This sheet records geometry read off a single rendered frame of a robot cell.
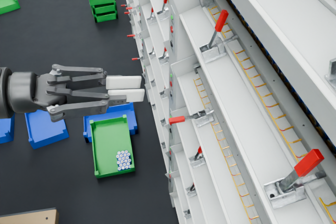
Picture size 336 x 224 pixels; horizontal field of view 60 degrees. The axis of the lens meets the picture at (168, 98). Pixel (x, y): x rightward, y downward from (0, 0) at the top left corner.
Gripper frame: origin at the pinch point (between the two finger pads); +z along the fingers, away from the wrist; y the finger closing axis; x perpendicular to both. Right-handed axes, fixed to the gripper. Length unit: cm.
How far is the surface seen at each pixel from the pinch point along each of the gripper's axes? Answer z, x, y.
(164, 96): 24, 44, 39
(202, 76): 19.9, 3.5, 7.0
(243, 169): 19.7, 3.4, -18.7
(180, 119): 12.1, 6.4, -3.7
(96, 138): -2, 94, 57
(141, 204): 17, 97, 17
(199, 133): 16.2, 8.4, -6.3
